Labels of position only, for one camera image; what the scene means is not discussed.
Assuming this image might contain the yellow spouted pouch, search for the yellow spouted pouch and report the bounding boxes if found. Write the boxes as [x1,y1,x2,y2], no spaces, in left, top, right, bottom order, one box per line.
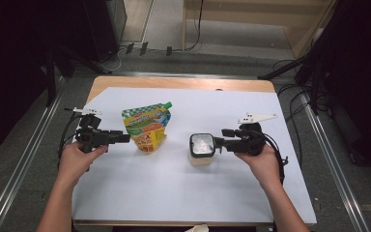
[121,101,173,155]

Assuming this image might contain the dark curtain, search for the dark curtain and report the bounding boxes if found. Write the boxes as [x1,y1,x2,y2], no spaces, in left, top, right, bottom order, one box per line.
[315,0,371,177]
[0,0,88,160]

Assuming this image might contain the black cabinet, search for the black cabinet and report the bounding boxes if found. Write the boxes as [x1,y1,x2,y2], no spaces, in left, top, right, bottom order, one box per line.
[83,0,128,64]

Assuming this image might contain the hand-held gripper cable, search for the hand-held gripper cable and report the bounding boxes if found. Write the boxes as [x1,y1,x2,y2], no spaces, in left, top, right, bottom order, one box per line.
[262,132,289,187]
[57,114,85,168]

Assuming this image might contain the short metal floor rail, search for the short metal floor rail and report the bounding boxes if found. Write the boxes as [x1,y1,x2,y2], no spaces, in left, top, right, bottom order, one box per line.
[73,71,259,80]

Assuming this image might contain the light wooden frame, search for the light wooden frame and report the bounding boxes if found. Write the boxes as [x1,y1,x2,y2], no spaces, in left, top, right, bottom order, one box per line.
[182,0,339,59]

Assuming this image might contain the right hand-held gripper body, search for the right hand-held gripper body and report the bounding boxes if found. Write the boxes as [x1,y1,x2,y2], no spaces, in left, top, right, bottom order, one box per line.
[236,112,278,158]

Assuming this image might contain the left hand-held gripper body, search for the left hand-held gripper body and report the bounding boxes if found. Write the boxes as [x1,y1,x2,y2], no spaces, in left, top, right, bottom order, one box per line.
[65,106,110,154]

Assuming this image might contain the clear container with black lid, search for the clear container with black lid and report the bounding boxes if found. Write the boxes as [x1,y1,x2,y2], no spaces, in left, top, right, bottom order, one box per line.
[187,132,216,167]

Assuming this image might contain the white paper sheet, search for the white paper sheet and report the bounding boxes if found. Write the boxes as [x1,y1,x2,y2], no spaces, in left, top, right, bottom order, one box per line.
[71,86,318,225]

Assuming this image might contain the left hand-held gripper cable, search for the left hand-held gripper cable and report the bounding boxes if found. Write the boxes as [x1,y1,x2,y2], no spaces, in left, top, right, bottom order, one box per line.
[57,114,85,168]

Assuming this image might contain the long metal floor rail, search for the long metal floor rail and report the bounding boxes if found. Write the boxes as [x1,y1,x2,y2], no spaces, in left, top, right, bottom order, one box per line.
[0,76,66,232]
[302,93,371,232]

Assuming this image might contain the wooden table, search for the wooden table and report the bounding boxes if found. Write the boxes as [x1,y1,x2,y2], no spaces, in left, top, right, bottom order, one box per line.
[71,75,317,227]

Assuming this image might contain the bundle of black floor cables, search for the bundle of black floor cables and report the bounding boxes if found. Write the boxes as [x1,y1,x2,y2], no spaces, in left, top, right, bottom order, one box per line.
[271,59,317,168]

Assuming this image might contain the black metal stand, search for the black metal stand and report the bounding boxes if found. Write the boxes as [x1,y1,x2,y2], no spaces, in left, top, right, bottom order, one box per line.
[43,42,110,107]
[257,54,323,115]

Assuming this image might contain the person's right hand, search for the person's right hand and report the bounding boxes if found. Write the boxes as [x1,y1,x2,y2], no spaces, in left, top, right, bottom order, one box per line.
[235,144,283,191]

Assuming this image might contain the white floor cable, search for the white floor cable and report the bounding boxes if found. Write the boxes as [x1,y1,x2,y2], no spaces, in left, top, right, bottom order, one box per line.
[98,44,128,73]

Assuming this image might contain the right hand-held gripper cable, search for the right hand-held gripper cable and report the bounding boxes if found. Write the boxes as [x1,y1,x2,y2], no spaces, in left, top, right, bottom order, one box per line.
[262,132,289,187]

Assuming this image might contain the person's left hand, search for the person's left hand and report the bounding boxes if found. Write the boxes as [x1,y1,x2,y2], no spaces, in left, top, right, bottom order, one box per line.
[57,141,109,188]

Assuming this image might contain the thin black hanging cable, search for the thin black hanging cable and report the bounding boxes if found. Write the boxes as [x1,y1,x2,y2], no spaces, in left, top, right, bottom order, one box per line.
[185,0,205,52]

